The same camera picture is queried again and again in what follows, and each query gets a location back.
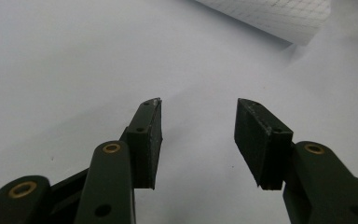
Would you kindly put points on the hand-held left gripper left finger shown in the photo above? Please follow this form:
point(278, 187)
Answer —
point(143, 149)

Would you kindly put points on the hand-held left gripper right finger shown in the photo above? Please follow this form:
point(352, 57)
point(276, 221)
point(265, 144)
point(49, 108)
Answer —
point(262, 146)

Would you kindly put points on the white mesh laundry bag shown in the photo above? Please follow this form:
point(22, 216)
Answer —
point(279, 17)

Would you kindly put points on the pale blue table sheet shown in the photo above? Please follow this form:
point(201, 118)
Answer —
point(74, 62)

